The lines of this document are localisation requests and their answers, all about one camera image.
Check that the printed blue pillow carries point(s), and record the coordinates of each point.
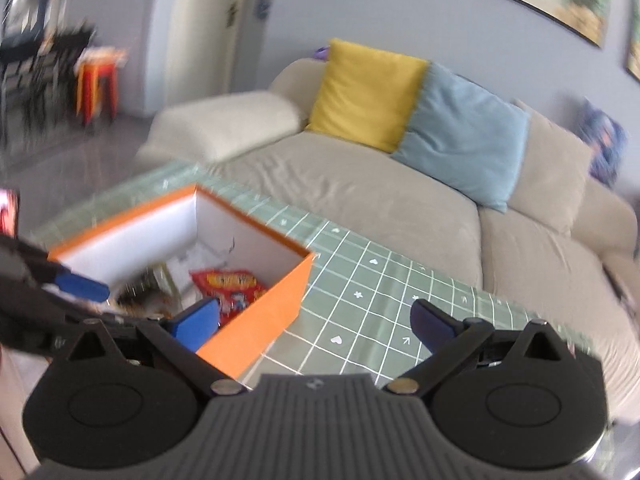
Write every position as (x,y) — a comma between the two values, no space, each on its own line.
(602,145)

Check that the purple toy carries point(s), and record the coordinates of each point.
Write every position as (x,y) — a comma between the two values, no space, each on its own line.
(322,52)

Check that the orange cardboard box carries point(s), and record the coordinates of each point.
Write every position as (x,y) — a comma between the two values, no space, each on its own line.
(260,325)

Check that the grey door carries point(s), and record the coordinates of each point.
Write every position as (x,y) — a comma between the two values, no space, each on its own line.
(240,60)

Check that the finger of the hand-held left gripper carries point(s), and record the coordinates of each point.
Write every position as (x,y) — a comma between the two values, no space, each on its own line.
(82,285)

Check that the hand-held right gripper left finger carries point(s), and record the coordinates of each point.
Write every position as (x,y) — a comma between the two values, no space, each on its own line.
(197,322)

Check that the red stool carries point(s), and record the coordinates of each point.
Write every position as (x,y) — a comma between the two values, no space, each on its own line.
(97,90)

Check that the yellow pillow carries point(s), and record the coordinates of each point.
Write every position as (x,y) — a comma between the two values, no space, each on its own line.
(365,92)

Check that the beige pillow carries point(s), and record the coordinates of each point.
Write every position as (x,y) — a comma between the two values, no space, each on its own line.
(550,175)

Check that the beige sofa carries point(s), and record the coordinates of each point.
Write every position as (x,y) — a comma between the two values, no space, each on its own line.
(350,185)

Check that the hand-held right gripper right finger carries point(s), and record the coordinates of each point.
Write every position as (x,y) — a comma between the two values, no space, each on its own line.
(432,322)

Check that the light blue pillow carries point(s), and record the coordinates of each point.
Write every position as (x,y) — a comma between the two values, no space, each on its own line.
(460,135)

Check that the dark dining chair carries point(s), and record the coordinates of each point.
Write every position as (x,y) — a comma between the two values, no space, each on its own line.
(35,85)

